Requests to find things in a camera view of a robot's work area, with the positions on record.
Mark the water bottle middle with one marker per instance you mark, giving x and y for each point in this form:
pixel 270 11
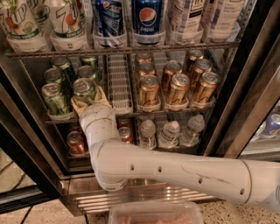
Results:
pixel 169 135

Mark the clear plastic container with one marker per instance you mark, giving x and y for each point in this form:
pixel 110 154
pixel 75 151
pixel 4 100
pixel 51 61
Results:
pixel 155 212

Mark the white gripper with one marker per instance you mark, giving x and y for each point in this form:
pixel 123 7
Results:
pixel 94 113

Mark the gold can middle left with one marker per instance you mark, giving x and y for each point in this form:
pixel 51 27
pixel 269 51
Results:
pixel 146 68

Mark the gold can front left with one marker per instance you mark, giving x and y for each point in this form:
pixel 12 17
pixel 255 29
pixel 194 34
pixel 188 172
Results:
pixel 148 91

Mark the gold can front right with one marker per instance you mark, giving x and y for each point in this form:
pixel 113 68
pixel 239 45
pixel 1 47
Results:
pixel 208 82

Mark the green can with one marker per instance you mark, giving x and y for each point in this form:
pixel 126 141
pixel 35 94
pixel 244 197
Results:
pixel 65 64
pixel 92 61
pixel 56 101
pixel 88 72
pixel 58 76
pixel 84 90

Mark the blue can behind glass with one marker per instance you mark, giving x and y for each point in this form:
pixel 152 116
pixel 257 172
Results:
pixel 272 126

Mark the stainless steel fridge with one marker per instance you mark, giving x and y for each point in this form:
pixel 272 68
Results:
pixel 249 89

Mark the gold can middle centre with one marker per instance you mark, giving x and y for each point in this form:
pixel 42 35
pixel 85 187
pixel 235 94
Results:
pixel 170 68

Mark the red can front left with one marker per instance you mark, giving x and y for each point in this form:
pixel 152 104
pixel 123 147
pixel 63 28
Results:
pixel 76 143

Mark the red can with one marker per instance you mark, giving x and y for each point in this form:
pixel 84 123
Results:
pixel 126 135
pixel 76 143

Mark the gold can back left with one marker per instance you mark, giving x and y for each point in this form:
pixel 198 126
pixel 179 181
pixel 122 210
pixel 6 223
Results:
pixel 142 57

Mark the water bottle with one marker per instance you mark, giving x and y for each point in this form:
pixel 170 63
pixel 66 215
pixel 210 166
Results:
pixel 169 135
pixel 191 134
pixel 147 135

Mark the red can front right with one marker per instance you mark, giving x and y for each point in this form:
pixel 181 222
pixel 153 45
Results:
pixel 126 135

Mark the gold can middle right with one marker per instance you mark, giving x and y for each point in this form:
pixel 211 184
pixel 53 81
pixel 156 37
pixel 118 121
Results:
pixel 200 66

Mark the water bottle right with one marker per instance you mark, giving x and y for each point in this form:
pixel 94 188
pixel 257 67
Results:
pixel 191 134

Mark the gold can back right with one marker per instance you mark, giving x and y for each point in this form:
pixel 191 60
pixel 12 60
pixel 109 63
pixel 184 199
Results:
pixel 190 58

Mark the gold can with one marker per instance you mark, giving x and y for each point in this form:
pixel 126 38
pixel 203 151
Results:
pixel 179 85
pixel 170 68
pixel 200 66
pixel 208 82
pixel 148 91
pixel 142 57
pixel 190 58
pixel 146 68

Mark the gold can front middle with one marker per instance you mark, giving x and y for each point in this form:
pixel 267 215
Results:
pixel 179 85

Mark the white label bottle left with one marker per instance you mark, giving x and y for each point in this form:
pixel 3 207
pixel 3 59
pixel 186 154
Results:
pixel 184 19

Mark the pepsi bottle right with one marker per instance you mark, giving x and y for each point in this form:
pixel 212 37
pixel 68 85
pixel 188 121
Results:
pixel 146 21

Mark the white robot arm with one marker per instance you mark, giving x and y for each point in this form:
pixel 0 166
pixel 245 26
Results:
pixel 247 182

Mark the water bottle left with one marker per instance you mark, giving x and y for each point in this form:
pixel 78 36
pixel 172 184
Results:
pixel 147 135

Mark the empty white shelf tray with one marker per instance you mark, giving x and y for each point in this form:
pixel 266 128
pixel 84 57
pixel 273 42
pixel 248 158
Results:
pixel 119 92

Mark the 7up bottle right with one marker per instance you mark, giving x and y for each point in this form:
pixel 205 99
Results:
pixel 67 19

